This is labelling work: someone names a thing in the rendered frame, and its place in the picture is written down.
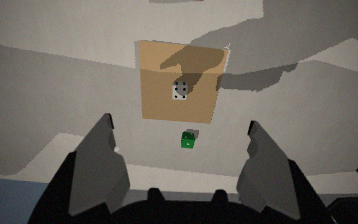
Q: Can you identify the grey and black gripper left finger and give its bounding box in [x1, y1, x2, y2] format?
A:
[27, 113, 130, 224]

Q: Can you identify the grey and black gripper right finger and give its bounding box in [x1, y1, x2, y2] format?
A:
[236, 120, 335, 224]

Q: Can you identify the green die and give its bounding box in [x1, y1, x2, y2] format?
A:
[181, 132, 195, 148]

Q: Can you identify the tan flat mat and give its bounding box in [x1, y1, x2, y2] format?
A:
[139, 41, 228, 124]

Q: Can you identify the white die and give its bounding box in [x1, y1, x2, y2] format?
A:
[172, 81, 188, 100]

